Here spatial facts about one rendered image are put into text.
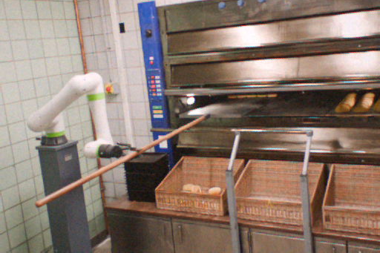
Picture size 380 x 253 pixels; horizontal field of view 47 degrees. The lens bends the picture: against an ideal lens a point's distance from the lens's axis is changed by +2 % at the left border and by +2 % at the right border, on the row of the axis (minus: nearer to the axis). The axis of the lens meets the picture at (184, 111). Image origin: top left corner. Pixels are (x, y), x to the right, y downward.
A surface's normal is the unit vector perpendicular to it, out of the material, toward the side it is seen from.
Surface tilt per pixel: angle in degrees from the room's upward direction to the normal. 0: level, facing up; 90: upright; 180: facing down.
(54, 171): 90
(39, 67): 90
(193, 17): 93
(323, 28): 69
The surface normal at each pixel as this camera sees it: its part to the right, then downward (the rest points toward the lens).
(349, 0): -0.49, 0.20
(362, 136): -0.47, -0.15
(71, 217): 0.84, 0.00
